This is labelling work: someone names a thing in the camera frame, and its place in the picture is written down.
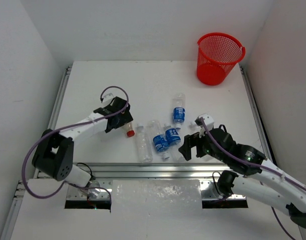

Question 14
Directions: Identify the red mesh plastic bin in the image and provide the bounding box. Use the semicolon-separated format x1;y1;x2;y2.
196;32;246;86

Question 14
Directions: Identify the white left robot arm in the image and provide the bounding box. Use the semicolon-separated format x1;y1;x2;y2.
32;96;133;188

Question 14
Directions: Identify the aluminium table left rail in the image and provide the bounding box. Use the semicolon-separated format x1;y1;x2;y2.
34;65;73;176

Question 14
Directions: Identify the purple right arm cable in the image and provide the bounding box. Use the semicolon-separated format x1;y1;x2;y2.
200;119;306;240

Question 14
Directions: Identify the translucent plastic sheet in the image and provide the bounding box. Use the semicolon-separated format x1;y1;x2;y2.
111;179;202;215

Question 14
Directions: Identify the clear slim bottle white cap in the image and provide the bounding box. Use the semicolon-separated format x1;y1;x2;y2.
135;123;153;164

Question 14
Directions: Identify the red cap bottle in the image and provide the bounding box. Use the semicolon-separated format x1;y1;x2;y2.
122;122;135;138

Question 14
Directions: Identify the blue label bottle inverted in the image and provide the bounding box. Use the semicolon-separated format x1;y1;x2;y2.
147;120;170;161

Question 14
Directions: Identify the blue label bottle Chinese text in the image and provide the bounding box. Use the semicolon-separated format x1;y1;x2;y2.
163;122;187;163

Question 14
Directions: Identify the black looped cable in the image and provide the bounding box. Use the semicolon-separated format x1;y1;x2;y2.
211;171;225;198

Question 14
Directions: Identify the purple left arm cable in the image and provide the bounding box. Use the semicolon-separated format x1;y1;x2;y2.
22;86;130;200

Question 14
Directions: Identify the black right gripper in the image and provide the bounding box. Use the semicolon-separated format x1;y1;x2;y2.
178;130;227;164

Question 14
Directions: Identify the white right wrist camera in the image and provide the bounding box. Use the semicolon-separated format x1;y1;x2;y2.
195;113;214;130

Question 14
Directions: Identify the aluminium table rail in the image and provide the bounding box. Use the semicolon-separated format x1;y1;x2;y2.
239;66;277;164
78;163;230;180
34;65;73;176

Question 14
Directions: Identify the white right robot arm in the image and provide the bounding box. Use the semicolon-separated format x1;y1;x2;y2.
179;125;306;229

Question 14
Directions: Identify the aluminium table right rail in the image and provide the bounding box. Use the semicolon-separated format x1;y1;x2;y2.
239;66;277;164

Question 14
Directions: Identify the aluminium table front rail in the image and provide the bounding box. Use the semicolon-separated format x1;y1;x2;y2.
78;163;230;180

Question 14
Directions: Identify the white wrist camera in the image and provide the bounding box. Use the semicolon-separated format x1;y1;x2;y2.
195;113;214;130
101;93;114;106

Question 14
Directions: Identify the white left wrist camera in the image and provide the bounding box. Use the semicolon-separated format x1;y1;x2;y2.
101;93;114;106

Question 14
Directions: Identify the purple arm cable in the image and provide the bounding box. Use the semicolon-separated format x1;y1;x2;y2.
200;119;306;240
22;86;130;200

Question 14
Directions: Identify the blue label bottle far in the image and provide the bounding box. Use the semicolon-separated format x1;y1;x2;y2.
172;93;186;131

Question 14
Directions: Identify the clear unlabelled bottle white cap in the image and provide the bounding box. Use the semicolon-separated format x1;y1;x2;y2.
189;121;200;132

